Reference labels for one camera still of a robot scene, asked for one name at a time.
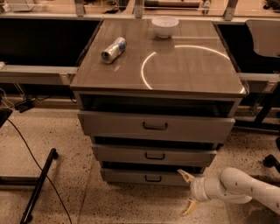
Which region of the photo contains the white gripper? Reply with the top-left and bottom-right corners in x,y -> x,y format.
178,169 -> 209,216

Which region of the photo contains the grey desk right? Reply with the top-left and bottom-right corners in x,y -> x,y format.
238,73 -> 280,94

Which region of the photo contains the black metal stand leg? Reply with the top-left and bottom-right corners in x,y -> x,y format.
20,148 -> 58,224

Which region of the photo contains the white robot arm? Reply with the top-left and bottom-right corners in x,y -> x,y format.
178,167 -> 280,215

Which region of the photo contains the grey middle drawer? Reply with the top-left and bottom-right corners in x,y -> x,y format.
93,144 -> 216,167

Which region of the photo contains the grey desk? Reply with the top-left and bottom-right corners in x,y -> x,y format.
238,73 -> 280,94
0,63 -> 78,85

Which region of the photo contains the grey top drawer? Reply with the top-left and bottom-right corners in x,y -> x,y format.
78,111 -> 235,144

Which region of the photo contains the grey drawer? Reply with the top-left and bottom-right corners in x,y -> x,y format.
93,144 -> 216,167
78,111 -> 235,144
100,167 -> 205,188

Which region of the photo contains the black floor cable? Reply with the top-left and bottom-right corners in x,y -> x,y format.
5,116 -> 74,224

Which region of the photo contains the silver blue drink can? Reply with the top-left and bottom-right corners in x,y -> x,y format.
101,37 -> 127,64

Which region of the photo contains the grey bottom drawer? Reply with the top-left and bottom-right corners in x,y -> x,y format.
100,167 -> 205,188

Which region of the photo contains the grey desk left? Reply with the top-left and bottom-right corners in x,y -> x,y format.
0,63 -> 78,85

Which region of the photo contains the grey drawer cabinet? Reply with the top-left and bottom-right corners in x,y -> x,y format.
71,19 -> 247,176

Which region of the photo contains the white bowl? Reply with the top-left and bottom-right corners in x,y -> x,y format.
151,16 -> 179,38

